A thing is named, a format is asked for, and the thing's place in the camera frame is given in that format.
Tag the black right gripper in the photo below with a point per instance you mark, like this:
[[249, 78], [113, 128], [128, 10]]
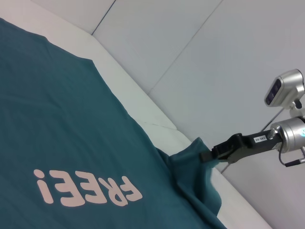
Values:
[[255, 145]]

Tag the teal T-shirt with FREE! print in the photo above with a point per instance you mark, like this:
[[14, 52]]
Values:
[[71, 107]]

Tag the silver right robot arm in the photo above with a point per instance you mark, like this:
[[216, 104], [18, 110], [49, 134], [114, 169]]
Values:
[[291, 133]]

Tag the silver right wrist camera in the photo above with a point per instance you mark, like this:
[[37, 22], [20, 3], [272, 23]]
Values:
[[283, 86]]

